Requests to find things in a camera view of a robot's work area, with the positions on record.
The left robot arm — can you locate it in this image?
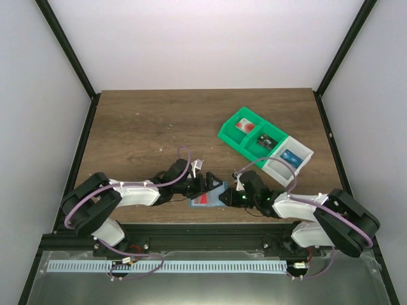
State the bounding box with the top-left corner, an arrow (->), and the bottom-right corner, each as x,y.
60,159 -> 224,252

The blue card in bin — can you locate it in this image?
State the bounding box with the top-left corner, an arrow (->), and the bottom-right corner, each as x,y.
280,149 -> 303,168

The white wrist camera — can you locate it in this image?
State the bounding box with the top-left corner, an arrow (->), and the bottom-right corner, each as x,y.
232,172 -> 244,192
190,159 -> 203,178

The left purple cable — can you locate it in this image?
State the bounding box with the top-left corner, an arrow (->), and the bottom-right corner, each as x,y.
64,146 -> 192,282

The blue card holder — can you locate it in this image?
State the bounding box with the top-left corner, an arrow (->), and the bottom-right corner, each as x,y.
189,181 -> 228,208

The metal base plate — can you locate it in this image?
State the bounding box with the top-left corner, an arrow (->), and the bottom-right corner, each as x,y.
20,251 -> 390,304

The green bin middle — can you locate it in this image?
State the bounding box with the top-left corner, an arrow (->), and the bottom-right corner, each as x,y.
240,121 -> 288,161

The black frame post left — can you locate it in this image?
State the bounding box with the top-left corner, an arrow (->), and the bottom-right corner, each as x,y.
34,0 -> 98,99

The black frame post right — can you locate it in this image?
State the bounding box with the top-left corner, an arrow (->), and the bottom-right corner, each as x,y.
316,0 -> 378,96

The black frame post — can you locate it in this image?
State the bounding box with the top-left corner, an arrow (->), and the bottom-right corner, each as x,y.
316,0 -> 378,96
34,0 -> 98,99

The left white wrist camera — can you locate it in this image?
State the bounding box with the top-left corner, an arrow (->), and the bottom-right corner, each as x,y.
190,159 -> 203,178

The red white card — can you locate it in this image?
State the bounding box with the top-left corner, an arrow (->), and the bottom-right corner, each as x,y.
235,118 -> 256,134
190,193 -> 209,207

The white slotted cable duct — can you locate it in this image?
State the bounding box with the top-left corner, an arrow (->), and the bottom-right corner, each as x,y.
46,260 -> 287,275

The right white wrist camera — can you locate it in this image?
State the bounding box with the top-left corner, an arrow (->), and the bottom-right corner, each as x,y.
232,172 -> 244,192

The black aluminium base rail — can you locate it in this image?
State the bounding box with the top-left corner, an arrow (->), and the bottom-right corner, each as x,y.
38,221 -> 306,258

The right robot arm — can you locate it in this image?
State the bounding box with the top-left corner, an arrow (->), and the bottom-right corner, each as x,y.
219,170 -> 380,258

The green bin far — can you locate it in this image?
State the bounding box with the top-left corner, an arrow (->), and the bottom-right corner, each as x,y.
217,107 -> 263,151

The white bin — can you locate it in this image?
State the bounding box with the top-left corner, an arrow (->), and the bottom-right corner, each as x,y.
262,136 -> 314,187

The black card in bin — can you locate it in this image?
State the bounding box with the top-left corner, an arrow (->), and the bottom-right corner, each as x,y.
257,133 -> 278,150

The green bin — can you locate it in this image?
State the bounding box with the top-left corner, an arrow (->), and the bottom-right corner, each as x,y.
217,107 -> 263,151
240,121 -> 288,161

